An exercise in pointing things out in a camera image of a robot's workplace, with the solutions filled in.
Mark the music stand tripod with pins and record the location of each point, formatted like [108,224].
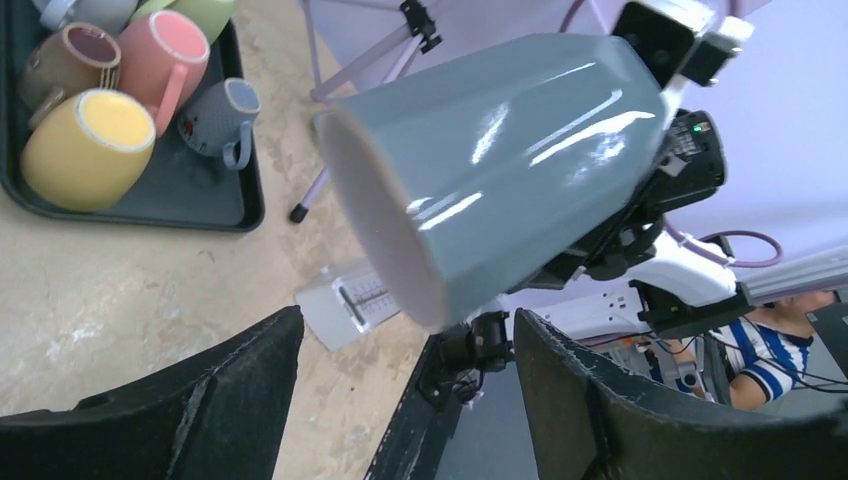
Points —
[417,36]

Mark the green mug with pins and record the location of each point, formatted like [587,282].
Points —
[211,16]

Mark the pink mug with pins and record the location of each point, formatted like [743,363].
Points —
[164,57]

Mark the grey-blue ceramic mug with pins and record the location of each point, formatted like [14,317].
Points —
[462,180]

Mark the black plastic tray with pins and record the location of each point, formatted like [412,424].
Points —
[179,188]

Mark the white metronome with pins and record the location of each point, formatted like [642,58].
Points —
[344,303]

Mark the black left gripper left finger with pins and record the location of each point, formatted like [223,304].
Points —
[219,414]

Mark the yellow mug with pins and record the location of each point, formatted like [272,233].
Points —
[89,151]

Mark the person in striped shirt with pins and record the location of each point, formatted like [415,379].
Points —
[766,351]

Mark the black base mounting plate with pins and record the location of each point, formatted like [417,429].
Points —
[423,422]

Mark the brown ribbed mug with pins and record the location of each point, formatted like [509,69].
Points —
[78,57]

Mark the small blue-grey mug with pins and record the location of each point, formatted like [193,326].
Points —
[219,123]

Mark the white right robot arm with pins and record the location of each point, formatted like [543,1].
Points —
[671,283]

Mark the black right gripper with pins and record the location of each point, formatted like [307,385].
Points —
[690,167]

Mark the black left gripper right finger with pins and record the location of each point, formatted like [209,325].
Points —
[589,418]

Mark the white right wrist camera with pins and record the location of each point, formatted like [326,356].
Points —
[683,41]

